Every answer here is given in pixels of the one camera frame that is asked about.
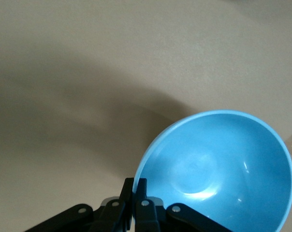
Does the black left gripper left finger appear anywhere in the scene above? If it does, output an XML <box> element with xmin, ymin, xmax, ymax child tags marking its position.
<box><xmin>92</xmin><ymin>178</ymin><xmax>134</xmax><ymax>232</ymax></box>

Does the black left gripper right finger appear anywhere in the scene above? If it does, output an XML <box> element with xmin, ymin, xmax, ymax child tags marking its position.
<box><xmin>135</xmin><ymin>178</ymin><xmax>160</xmax><ymax>232</ymax></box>

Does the blue bowl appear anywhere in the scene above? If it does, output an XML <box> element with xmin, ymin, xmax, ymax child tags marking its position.
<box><xmin>133</xmin><ymin>110</ymin><xmax>292</xmax><ymax>232</ymax></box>

